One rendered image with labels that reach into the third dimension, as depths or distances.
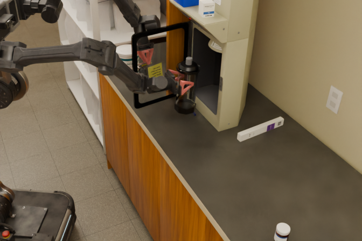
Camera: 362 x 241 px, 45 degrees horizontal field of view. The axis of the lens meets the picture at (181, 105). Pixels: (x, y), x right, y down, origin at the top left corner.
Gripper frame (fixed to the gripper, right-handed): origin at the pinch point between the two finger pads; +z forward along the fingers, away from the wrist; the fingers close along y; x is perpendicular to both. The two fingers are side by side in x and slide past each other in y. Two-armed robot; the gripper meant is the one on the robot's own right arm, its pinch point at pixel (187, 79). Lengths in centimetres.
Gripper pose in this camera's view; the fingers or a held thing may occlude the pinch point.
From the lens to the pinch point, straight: 197.9
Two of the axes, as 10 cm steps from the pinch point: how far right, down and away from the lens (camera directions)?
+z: 8.8, -2.0, 4.4
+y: -4.8, -4.9, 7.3
